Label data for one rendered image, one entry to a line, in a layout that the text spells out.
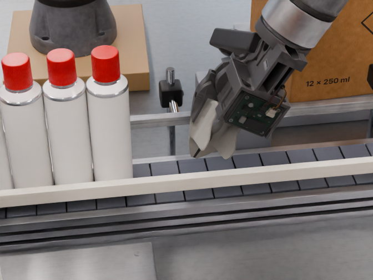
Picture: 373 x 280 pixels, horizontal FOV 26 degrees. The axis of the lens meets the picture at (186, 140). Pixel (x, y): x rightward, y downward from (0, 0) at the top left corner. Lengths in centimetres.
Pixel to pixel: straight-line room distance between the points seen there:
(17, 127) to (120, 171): 15
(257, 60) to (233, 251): 26
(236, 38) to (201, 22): 54
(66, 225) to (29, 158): 10
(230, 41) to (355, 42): 30
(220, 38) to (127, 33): 42
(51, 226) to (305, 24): 41
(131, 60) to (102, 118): 38
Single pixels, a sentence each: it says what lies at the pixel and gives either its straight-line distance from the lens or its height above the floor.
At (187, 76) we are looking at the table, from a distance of 138.
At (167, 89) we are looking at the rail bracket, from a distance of 110.
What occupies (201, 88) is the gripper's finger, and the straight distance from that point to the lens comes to 99.
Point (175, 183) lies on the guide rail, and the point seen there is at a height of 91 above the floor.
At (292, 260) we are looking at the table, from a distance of 105.
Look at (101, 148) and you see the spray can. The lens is 101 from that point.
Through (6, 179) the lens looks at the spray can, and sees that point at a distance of 105.
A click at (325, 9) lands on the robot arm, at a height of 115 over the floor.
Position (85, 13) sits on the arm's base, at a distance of 136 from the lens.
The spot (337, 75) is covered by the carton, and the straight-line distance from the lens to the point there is 128.
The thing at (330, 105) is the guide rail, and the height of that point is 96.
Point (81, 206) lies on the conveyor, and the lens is 105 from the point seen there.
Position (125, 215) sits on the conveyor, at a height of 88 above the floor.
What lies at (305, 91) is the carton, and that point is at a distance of 128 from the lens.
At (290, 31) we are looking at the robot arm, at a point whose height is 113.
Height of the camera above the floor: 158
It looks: 38 degrees down
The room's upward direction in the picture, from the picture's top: straight up
